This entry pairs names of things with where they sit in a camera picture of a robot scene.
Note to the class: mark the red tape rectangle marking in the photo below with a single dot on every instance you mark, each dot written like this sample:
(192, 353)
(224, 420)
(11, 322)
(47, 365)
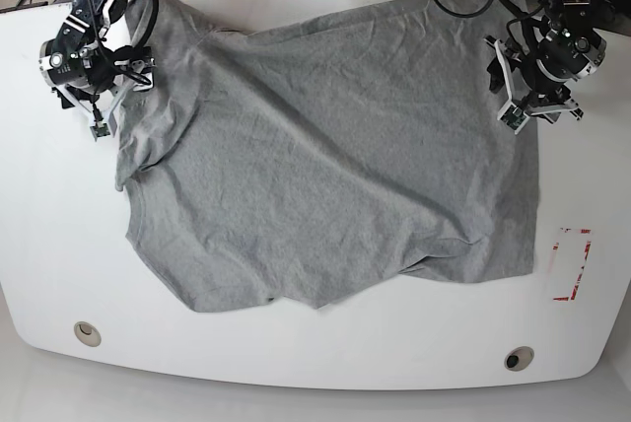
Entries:
(568, 259)

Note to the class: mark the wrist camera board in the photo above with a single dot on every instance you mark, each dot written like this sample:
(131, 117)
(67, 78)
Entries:
(513, 116)
(100, 129)

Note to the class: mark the grey t-shirt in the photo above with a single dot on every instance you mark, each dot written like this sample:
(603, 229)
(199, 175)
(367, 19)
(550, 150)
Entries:
(313, 161)

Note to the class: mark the table grommet hole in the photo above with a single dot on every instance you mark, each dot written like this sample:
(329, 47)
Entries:
(519, 359)
(87, 334)

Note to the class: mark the left table grommet hole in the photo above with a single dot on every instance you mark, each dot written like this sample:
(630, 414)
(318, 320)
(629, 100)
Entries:
(87, 334)

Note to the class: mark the right table grommet hole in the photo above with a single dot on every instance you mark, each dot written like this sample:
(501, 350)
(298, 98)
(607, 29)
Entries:
(519, 359)

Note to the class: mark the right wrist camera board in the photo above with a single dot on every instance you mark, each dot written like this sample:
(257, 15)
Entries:
(100, 129)

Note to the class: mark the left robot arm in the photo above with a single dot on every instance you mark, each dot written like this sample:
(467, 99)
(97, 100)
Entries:
(561, 46)

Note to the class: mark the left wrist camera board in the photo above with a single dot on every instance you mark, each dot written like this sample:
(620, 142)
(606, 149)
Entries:
(513, 116)

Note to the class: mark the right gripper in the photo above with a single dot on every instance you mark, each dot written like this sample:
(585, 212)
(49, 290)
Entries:
(85, 80)

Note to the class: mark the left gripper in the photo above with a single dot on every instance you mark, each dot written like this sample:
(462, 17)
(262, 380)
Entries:
(527, 83)

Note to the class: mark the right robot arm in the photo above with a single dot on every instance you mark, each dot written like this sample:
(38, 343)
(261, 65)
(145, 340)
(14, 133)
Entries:
(86, 26)

